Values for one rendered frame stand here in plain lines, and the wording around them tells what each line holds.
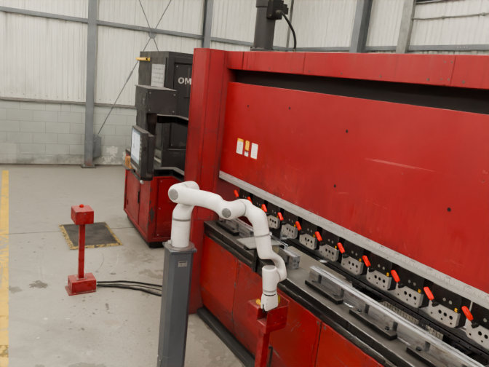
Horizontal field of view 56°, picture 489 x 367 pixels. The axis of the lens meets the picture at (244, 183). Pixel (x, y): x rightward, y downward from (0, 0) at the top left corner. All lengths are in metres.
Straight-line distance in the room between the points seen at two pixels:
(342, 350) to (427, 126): 1.30
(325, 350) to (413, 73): 1.61
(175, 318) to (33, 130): 7.25
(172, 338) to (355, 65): 2.06
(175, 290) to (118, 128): 7.31
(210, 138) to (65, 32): 6.42
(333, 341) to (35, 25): 8.33
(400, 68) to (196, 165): 1.98
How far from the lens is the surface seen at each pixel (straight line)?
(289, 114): 3.14
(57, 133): 10.00
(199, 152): 3.83
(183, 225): 2.97
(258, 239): 2.68
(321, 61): 2.92
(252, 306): 2.91
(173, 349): 3.32
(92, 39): 9.75
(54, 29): 9.88
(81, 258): 4.62
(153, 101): 3.80
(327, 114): 2.86
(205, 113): 3.80
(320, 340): 2.92
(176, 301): 3.15
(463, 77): 2.28
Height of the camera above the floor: 2.11
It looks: 13 degrees down
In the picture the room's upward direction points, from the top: 6 degrees clockwise
